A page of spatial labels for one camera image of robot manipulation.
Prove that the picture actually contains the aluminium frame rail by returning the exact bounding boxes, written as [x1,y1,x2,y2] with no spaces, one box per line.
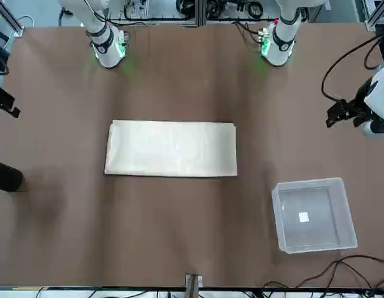
[367,0,384,32]
[2,0,25,37]

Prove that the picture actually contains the black table cable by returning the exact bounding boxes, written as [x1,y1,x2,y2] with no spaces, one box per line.
[262,253,384,291]

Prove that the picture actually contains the black device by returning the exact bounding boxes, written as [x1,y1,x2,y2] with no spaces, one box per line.
[0,27,10,76]

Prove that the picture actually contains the aluminium frame post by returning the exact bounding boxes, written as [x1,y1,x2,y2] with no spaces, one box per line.
[193,0,208,28]

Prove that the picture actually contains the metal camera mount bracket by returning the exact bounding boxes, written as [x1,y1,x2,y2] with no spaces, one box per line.
[185,273,203,298]

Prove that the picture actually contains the cream tablecloth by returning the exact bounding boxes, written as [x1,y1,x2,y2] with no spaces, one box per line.
[104,119,239,178]

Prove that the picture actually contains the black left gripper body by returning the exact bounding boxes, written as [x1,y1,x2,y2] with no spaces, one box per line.
[346,98,372,120]

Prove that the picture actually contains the clear plastic box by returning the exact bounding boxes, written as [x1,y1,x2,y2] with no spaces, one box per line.
[270,177,358,255]

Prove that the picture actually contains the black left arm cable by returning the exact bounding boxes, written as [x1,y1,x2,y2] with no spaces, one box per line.
[321,33,384,103]

